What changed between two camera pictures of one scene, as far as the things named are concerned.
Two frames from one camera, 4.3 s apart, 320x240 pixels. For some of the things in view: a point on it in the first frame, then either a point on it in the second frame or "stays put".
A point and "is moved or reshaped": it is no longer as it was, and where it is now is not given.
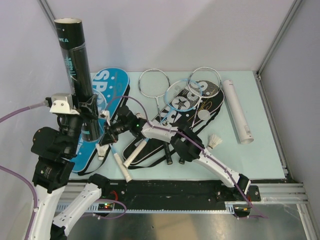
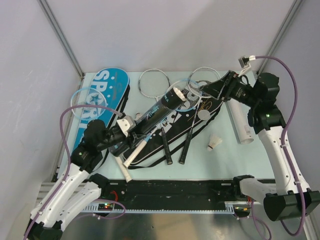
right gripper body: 114,129 to 236,90
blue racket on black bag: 181,96 stays put
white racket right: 203,83 stays put
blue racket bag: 110,87 stays put
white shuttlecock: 213,141 stays put
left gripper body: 72,125 to 116,138
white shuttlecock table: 101,150 is moved or reshaped
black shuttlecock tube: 71,34 to 175,99
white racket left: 156,83 stays put
